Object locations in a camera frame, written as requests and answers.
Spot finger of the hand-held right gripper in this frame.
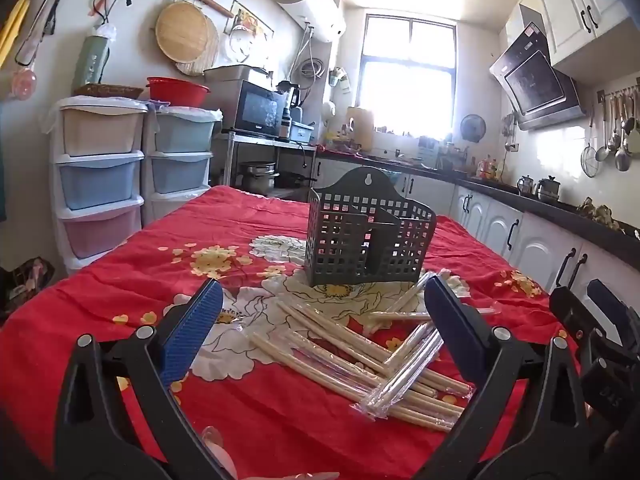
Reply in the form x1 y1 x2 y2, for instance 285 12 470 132
549 286 597 346
586 279 632 342

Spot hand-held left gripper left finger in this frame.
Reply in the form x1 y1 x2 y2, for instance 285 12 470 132
54 277 236 480

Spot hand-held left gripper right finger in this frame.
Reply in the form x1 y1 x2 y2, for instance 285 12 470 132
422 275 616 480

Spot dark grey utensil holder basket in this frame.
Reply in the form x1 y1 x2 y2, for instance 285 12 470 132
305 166 437 288

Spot pile of chopsticks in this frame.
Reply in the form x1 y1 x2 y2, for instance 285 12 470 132
248 269 496 433

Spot row of hanging kitchen utensils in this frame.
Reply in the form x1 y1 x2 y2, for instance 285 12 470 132
580 85 640 178

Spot person's left hand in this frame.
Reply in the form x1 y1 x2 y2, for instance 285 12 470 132
201 426 241 480

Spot brown crumpled cloth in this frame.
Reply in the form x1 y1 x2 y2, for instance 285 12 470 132
577 197 626 233

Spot red floral tablecloth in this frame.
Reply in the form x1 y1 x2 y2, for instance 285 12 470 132
0 185 586 480

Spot black kitchen countertop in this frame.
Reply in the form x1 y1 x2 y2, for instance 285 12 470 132
315 145 640 256

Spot white lower cabinets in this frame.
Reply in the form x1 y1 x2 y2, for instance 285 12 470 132
312 157 640 321

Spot drawer tower with grey-blue drawers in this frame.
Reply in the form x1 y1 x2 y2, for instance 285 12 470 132
145 105 223 223

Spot steel stock pot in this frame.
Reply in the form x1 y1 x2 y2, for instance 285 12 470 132
239 161 280 196

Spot dark floral bag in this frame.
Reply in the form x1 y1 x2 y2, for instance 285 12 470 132
0 257 56 326

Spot drawer tower with pink drawer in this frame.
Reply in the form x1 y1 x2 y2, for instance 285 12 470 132
47 96 150 276

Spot black wok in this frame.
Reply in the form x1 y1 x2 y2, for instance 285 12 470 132
275 171 317 190

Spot metal shelf table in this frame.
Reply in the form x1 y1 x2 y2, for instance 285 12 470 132
212 130 318 201

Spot small black round fan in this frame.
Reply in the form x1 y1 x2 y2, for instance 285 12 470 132
460 114 487 143

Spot pale wooden cutting board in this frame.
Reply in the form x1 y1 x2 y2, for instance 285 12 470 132
346 106 376 151

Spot black range hood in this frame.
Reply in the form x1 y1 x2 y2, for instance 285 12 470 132
490 4 587 132

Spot black microwave oven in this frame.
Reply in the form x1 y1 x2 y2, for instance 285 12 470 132
200 79 288 138

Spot red plastic basin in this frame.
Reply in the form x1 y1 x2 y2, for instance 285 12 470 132
146 76 211 108

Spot brown wicker basket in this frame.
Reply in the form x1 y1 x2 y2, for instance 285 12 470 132
74 83 145 101

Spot black blender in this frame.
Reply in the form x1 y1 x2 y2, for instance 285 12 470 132
276 80 303 111

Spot kitchen window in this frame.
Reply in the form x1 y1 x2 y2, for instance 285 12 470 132
359 14 457 136

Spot grey box on microwave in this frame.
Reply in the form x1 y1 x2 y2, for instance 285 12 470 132
204 65 266 83

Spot green hanging bottle bag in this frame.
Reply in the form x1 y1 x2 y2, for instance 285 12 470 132
71 22 118 92

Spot white upper cabinet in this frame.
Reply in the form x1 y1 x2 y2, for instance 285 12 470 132
505 0 640 81

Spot round woven bamboo sieve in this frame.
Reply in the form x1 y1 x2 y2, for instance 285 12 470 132
155 1 211 64

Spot pink round hanging item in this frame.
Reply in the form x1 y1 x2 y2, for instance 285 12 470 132
11 67 38 97

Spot white water heater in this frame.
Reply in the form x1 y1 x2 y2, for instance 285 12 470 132
272 0 347 43

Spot coiled grey hose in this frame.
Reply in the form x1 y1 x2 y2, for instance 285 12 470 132
292 55 326 81

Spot fruit wall picture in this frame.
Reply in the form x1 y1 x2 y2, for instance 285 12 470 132
230 0 275 41

